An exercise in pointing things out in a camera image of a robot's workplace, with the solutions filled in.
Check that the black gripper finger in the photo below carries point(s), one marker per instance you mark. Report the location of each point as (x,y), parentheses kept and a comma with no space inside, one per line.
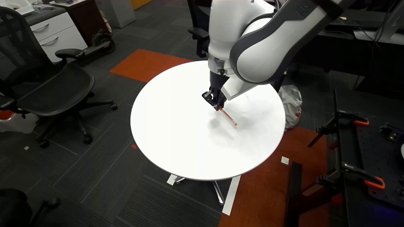
(219,106)

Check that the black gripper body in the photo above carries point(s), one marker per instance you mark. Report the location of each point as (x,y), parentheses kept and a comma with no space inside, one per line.
(214,93)

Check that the orange and white pen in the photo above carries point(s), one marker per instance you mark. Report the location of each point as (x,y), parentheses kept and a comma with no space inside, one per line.
(229,117)

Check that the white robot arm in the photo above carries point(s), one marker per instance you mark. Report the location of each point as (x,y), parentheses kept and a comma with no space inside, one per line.
(252,41)

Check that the round white table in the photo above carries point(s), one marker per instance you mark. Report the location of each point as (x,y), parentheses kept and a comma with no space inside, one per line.
(179,131)

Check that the white plastic bag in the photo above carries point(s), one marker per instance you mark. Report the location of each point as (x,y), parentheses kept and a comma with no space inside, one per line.
(292,102)

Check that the black padded office chair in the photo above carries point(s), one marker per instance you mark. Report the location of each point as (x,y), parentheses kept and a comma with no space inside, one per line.
(200,15)

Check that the black scooter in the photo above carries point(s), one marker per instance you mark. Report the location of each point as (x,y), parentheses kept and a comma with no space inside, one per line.
(102,44)

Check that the black robot mounting stand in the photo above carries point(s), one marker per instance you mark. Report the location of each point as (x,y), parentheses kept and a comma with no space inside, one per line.
(375,149)

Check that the black desk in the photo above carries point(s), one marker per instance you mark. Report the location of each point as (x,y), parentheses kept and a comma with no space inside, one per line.
(350,49)

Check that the white drawer cabinet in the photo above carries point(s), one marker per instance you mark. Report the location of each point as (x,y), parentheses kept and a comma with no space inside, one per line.
(55,29)

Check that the black mesh office chair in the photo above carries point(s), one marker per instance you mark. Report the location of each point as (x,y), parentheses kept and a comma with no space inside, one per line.
(32,83)

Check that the black chair bottom left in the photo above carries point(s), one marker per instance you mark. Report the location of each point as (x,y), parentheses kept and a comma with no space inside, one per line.
(17,212)

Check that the upper orange-handled clamp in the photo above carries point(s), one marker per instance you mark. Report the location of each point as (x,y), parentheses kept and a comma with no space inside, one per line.
(340,117)

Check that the orange-handled clamp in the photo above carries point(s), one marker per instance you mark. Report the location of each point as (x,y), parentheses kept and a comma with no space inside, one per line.
(340,117)
(354,173)

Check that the lower orange-handled clamp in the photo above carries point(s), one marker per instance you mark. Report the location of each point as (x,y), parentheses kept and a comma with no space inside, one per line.
(354,173)

